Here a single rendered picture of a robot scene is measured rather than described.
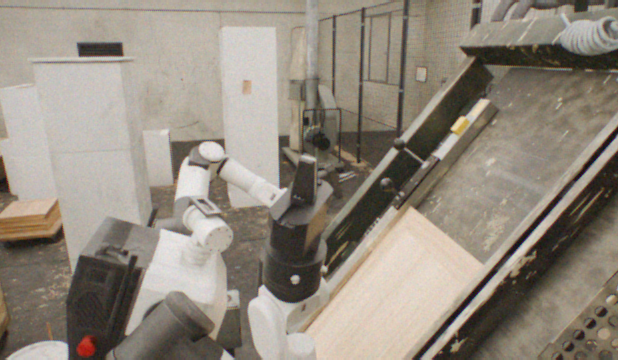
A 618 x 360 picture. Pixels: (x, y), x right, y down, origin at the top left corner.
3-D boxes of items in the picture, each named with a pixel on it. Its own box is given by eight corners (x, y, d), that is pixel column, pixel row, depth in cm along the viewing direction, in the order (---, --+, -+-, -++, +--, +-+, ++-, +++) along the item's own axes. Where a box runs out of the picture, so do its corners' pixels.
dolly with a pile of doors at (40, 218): (20, 227, 449) (14, 200, 440) (72, 222, 462) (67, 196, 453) (-5, 251, 392) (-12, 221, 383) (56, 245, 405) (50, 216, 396)
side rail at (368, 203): (298, 302, 164) (276, 289, 161) (485, 76, 152) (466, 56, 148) (301, 311, 159) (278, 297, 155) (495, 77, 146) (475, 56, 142)
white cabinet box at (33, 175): (46, 198, 539) (35, 143, 518) (94, 194, 554) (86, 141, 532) (23, 220, 466) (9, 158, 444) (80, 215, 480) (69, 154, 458)
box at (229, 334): (209, 333, 161) (205, 292, 155) (241, 329, 163) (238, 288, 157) (208, 353, 149) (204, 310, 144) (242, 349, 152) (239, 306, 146)
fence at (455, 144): (297, 335, 139) (287, 330, 138) (488, 106, 128) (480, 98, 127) (299, 345, 134) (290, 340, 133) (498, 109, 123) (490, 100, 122)
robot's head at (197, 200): (195, 247, 88) (200, 214, 85) (178, 227, 93) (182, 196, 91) (222, 242, 92) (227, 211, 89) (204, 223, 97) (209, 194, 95)
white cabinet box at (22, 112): (37, 143, 521) (26, 84, 499) (88, 140, 536) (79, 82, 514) (12, 157, 447) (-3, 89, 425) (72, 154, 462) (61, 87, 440)
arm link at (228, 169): (251, 189, 141) (202, 158, 141) (262, 169, 135) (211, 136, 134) (236, 207, 133) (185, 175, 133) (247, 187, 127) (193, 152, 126)
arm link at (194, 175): (179, 163, 136) (169, 216, 121) (188, 134, 128) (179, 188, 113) (213, 171, 140) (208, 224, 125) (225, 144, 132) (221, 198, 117)
